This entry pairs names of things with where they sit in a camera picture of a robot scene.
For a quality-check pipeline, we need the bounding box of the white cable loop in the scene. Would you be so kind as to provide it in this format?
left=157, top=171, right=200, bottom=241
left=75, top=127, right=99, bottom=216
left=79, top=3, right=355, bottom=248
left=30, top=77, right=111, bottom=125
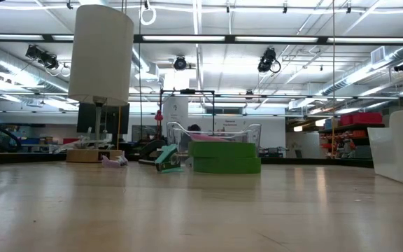
left=139, top=4, right=157, bottom=27

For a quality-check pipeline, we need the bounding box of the white plastic bin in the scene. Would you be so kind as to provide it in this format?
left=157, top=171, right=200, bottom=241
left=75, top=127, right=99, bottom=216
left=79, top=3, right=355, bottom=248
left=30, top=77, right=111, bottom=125
left=367, top=107, right=403, bottom=187

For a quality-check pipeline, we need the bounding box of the black aluminium table frame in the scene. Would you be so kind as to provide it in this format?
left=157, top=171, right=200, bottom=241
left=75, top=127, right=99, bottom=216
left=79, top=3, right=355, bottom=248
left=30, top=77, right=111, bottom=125
left=0, top=150, right=374, bottom=169

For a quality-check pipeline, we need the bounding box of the clear plastic bin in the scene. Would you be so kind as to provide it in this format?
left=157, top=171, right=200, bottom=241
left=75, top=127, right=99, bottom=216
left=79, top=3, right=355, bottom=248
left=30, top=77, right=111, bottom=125
left=166, top=121, right=262, bottom=165

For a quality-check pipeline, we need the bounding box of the red stand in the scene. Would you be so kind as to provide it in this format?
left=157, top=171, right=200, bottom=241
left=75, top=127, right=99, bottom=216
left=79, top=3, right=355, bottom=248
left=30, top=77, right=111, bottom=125
left=153, top=108, right=164, bottom=141

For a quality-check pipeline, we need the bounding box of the clear acrylic bracket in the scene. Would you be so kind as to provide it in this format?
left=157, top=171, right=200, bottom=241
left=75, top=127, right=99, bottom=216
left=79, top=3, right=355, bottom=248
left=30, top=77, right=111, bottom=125
left=52, top=127, right=117, bottom=154

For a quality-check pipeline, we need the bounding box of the black spotlight pair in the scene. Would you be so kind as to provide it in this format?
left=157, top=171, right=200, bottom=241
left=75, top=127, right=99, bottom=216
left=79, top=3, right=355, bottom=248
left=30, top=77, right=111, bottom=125
left=24, top=43, right=60, bottom=71

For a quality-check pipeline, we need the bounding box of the black overhead camera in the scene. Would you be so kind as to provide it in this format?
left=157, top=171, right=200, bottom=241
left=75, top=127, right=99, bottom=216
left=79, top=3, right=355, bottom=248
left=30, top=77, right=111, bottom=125
left=172, top=55, right=189, bottom=72

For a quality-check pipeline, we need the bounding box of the purple staple remover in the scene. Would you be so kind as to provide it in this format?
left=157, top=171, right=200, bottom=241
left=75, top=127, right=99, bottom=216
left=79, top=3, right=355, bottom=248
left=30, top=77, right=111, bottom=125
left=101, top=153, right=129, bottom=169

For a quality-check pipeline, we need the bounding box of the black camera with cable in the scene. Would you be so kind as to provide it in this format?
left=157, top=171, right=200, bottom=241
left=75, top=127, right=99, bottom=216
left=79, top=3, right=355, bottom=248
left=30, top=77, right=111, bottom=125
left=256, top=46, right=282, bottom=75

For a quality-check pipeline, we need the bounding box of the white cylindrical tube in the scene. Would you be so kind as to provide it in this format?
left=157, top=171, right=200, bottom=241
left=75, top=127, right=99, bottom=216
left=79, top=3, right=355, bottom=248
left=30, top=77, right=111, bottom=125
left=65, top=3, right=135, bottom=164

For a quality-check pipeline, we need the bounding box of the shelf with red bins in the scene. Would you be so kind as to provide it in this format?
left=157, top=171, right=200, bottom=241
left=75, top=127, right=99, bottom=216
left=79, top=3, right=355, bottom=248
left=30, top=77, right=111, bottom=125
left=318, top=111, right=387, bottom=160

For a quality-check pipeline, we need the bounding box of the black beam with light strips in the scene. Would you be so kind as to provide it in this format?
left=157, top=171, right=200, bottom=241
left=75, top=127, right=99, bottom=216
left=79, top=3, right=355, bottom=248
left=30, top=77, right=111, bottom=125
left=0, top=33, right=403, bottom=46

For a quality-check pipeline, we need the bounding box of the black cage frame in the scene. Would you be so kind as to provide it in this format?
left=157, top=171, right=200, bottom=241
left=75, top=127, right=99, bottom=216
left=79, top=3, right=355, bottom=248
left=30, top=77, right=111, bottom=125
left=158, top=88, right=216, bottom=141

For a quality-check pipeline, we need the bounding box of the thin black hanging cable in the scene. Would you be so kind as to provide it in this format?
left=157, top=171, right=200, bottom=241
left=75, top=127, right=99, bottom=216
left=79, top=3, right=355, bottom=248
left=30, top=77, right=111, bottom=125
left=137, top=0, right=143, bottom=141

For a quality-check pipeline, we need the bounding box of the black curved stand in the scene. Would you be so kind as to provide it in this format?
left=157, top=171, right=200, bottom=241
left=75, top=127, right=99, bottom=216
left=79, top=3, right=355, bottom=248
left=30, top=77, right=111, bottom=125
left=137, top=139, right=169, bottom=167

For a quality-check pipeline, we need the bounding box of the silver air duct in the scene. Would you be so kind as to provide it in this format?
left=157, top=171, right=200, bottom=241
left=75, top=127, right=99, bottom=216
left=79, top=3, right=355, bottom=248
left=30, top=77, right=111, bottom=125
left=320, top=44, right=403, bottom=98
left=0, top=43, right=70, bottom=95

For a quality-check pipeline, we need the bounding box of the green and grey stapler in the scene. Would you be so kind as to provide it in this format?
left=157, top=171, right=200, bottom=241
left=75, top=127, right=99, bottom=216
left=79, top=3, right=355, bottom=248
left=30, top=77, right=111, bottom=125
left=154, top=143, right=185, bottom=174

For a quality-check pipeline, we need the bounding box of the large black monitor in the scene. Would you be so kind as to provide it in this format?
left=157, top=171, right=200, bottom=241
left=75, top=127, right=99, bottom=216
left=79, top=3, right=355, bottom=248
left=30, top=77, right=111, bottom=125
left=76, top=101, right=131, bottom=135

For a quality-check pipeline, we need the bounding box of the pink stapler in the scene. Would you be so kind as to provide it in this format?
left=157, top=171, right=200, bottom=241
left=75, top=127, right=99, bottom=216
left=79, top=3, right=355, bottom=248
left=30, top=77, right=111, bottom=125
left=189, top=132, right=232, bottom=143

